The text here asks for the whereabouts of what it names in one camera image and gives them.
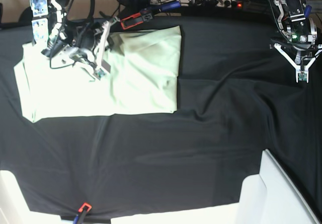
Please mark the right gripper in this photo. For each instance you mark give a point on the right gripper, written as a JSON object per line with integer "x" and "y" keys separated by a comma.
{"x": 66, "y": 49}

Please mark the black table cloth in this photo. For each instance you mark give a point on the black table cloth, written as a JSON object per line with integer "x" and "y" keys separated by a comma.
{"x": 237, "y": 97}

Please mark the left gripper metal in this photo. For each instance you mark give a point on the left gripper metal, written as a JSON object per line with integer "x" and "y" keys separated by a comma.
{"x": 299, "y": 53}

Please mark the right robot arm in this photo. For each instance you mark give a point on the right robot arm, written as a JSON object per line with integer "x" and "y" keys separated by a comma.
{"x": 53, "y": 14}

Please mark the light green T-shirt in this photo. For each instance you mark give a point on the light green T-shirt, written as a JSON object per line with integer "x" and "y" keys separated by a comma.
{"x": 142, "y": 77}

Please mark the white power strip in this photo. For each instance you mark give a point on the white power strip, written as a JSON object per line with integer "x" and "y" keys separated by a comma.
{"x": 186, "y": 3}

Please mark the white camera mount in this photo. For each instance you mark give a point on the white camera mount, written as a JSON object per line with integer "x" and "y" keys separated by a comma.
{"x": 94, "y": 63}
{"x": 300, "y": 64}

